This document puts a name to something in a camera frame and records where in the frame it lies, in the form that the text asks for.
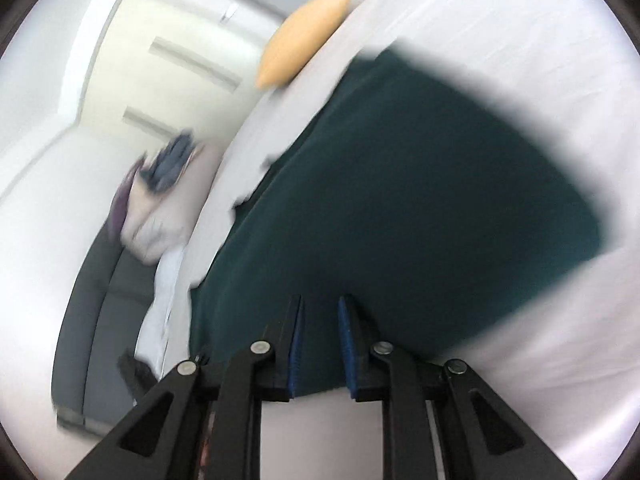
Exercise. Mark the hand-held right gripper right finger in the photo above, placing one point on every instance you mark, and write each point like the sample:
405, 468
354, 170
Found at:
346, 347

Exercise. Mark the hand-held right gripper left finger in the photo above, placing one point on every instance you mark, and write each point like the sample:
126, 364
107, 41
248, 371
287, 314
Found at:
296, 347

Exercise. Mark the dark green sweater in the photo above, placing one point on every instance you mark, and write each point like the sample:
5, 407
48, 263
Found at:
400, 210

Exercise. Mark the folded beige duvet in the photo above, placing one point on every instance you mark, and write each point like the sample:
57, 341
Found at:
160, 220

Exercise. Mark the grey padded headboard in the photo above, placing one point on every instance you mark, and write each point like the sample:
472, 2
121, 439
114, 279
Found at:
95, 320

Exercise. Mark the blue-grey blanket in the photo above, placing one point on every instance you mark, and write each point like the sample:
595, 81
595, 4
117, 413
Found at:
167, 162

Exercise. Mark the purple pillow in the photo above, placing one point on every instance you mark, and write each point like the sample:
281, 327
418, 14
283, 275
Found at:
120, 205

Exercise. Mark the cream wardrobe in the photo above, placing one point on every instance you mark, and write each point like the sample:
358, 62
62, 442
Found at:
165, 90

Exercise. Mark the yellow pillow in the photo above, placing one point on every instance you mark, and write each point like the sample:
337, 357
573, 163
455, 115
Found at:
300, 40

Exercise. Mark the bed with white sheet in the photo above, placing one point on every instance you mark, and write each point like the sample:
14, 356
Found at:
500, 35

